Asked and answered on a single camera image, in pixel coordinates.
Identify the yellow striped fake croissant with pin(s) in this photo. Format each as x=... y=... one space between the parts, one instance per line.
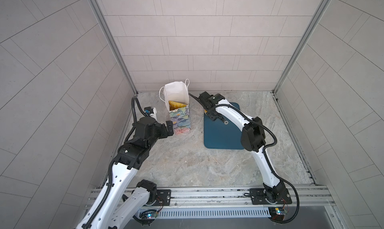
x=175 y=105

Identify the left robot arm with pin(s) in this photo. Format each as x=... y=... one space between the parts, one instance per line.
x=105 y=213

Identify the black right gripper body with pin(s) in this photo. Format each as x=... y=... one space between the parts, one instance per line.
x=213 y=115

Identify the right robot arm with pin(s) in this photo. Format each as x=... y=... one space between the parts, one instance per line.
x=255 y=138

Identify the teal tray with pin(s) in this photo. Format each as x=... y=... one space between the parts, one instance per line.
x=217 y=135

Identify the corner aluminium post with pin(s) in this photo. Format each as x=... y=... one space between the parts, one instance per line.
x=111 y=41
x=323 y=5

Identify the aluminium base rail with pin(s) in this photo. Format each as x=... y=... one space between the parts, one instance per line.
x=232 y=197

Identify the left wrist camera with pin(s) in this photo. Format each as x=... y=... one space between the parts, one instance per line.
x=151 y=111

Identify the floral paper bag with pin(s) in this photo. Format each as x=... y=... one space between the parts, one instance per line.
x=178 y=91

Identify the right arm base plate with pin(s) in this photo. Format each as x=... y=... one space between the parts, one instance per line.
x=258 y=196

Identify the right circuit board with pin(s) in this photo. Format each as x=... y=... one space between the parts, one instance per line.
x=278 y=214

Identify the left corner aluminium post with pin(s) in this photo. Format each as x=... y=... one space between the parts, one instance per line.
x=111 y=41

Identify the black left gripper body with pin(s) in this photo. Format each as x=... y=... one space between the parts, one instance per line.
x=161 y=133

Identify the circuit board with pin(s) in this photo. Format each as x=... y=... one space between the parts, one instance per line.
x=278 y=214
x=149 y=215

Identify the right corner aluminium post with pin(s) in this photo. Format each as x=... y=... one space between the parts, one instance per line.
x=323 y=5

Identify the left circuit board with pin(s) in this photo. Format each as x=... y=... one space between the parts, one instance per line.
x=149 y=215

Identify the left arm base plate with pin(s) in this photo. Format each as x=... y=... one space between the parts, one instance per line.
x=162 y=198

